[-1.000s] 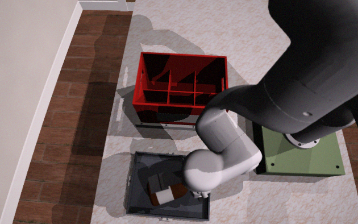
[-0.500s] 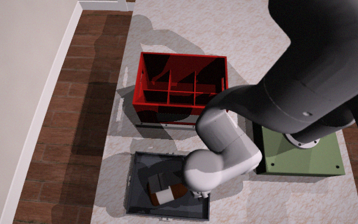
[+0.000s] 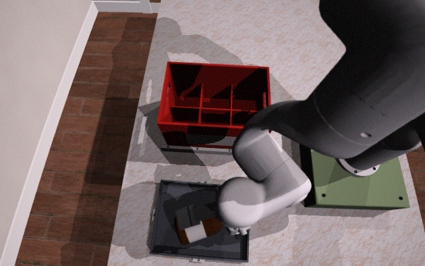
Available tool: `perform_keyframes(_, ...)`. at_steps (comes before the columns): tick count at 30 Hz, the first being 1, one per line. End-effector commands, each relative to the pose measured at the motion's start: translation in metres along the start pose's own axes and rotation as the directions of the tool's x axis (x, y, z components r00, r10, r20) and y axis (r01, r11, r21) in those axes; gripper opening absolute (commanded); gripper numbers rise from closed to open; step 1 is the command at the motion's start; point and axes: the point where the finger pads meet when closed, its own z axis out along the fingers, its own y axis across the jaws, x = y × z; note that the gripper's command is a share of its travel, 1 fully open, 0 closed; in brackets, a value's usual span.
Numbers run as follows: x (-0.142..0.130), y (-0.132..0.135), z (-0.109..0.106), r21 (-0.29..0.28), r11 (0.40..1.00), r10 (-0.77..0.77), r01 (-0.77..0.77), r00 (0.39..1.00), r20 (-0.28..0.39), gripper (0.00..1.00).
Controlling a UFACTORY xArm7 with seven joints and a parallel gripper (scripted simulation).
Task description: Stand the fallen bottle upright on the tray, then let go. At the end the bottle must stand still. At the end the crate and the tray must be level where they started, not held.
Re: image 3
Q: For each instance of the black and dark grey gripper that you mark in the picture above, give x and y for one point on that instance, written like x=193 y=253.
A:
x=231 y=232

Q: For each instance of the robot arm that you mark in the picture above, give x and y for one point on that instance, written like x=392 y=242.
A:
x=366 y=111

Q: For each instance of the red crate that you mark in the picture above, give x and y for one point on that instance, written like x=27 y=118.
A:
x=216 y=122

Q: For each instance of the brown glass bottle with white label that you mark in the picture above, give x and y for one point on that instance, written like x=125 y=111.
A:
x=206 y=228

